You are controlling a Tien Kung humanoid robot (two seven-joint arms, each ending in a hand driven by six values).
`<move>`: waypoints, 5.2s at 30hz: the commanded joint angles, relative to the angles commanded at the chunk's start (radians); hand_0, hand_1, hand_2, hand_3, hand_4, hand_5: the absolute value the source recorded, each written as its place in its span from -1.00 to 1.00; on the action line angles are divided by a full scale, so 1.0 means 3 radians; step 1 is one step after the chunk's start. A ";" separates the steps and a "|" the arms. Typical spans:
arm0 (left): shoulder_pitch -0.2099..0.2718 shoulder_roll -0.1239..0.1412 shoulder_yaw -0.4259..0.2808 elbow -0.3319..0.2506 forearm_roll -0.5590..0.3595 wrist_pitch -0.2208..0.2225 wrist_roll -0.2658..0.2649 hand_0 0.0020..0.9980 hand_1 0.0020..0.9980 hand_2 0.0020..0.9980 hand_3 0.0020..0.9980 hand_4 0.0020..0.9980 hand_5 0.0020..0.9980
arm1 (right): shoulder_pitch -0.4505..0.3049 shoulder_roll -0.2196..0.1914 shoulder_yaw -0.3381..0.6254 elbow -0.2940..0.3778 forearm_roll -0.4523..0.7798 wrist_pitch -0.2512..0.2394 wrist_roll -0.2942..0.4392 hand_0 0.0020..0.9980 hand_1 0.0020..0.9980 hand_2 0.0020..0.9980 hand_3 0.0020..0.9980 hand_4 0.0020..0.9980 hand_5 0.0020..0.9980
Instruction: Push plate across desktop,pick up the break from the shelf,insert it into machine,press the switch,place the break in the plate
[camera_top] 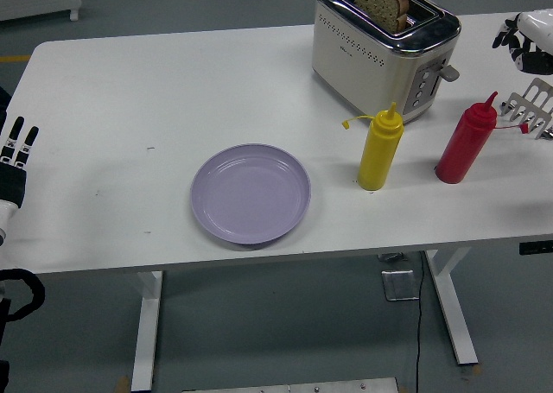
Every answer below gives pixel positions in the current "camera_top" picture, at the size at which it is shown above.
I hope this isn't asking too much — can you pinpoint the square metal floor plate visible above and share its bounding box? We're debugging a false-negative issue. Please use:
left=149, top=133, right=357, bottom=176
left=380, top=269, right=421, bottom=302

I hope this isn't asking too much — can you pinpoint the cream and chrome toaster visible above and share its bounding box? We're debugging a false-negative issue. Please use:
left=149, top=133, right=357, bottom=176
left=311, top=0, right=461, bottom=125

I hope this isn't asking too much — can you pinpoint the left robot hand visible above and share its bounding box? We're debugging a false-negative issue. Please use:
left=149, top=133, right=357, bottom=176
left=0, top=116, right=40, bottom=239

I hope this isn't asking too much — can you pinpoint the black table control panel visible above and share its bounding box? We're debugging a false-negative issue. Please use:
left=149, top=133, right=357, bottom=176
left=518, top=240, right=553, bottom=256

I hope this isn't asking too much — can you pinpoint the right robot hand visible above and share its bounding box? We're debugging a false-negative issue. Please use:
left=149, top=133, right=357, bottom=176
left=492, top=10, right=553, bottom=75

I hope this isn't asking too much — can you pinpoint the silver toast rack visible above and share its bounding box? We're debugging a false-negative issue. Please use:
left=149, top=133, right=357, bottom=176
left=499, top=77, right=553, bottom=142

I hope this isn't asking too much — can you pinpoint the brown bread slice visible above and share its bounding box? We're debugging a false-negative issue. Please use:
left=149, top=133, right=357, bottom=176
left=354, top=0, right=410, bottom=34

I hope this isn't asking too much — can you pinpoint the yellow squeeze bottle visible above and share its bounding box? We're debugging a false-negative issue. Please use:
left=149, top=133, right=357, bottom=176
left=340, top=101, right=405, bottom=192

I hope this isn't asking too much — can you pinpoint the purple round plate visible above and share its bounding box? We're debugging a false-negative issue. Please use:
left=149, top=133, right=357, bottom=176
left=190, top=143, right=313, bottom=246

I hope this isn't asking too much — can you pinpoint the red squeeze bottle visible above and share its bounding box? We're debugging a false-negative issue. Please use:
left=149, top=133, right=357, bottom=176
left=434, top=91, right=529, bottom=185

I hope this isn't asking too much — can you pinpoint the long metal floor plate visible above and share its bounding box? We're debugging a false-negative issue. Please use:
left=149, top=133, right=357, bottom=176
left=181, top=376, right=401, bottom=393

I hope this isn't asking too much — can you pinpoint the black floor cable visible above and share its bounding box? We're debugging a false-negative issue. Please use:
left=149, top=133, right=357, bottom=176
left=412, top=250, right=427, bottom=393

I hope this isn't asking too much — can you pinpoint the white table leg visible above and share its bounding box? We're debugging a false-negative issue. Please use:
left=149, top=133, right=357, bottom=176
left=425, top=248, right=480, bottom=366
left=130, top=270, right=165, bottom=392

